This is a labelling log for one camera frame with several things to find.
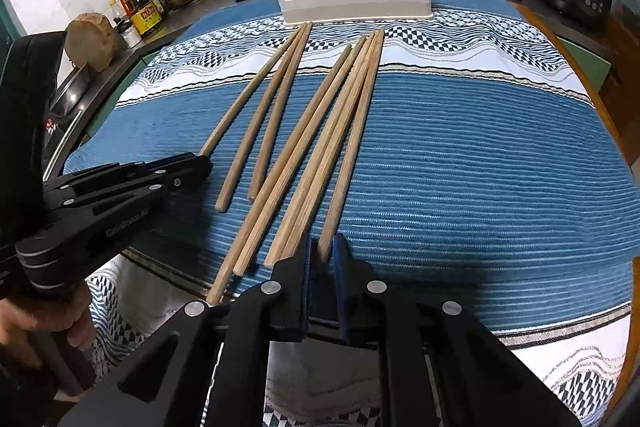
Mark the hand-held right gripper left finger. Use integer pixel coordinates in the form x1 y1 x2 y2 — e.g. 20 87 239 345
57 233 315 427

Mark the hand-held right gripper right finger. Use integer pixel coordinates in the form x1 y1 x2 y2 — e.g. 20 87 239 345
332 233 581 427

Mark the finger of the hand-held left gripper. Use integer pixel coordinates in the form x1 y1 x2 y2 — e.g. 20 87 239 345
42 153 213 260
60 159 171 182

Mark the tan wooden chopstick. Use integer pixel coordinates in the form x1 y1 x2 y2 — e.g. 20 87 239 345
317 28 386 258
199 22 308 158

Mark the person's left hand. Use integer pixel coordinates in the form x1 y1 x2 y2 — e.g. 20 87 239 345
0 289 97 370

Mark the stainless steel sink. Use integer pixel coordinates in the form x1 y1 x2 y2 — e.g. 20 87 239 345
45 66 96 172

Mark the round wooden cutting board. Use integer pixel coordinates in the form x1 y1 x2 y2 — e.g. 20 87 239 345
65 13 121 72

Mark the row of wooden chopsticks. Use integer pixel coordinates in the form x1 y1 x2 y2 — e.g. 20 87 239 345
205 22 381 306

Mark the small white jar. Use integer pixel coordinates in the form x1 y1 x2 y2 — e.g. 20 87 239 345
120 19 143 49

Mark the dark sauce bottle yellow label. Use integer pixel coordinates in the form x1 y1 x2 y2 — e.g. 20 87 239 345
122 0 166 38

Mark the blue white patterned cloth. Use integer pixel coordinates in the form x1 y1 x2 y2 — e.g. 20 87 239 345
62 0 640 427

